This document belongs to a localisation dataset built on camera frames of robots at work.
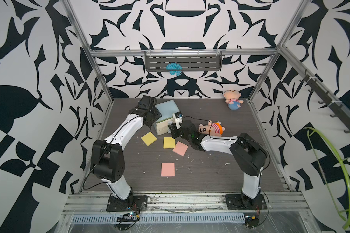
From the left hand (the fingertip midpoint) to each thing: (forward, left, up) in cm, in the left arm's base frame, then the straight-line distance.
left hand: (157, 113), depth 90 cm
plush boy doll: (+23, -56, -10) cm, 62 cm away
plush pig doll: (-6, -36, -11) cm, 38 cm away
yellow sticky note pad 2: (-13, -6, -13) cm, 20 cm away
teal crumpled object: (+22, -11, +18) cm, 31 cm away
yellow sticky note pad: (-8, +7, -16) cm, 19 cm away
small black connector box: (-55, -45, -18) cm, 74 cm away
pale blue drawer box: (+7, -5, -5) cm, 10 cm away
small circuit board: (-50, +14, -19) cm, 56 cm away
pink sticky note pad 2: (-29, -5, -17) cm, 34 cm away
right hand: (-5, -7, -3) cm, 10 cm away
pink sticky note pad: (-17, -13, -15) cm, 26 cm away
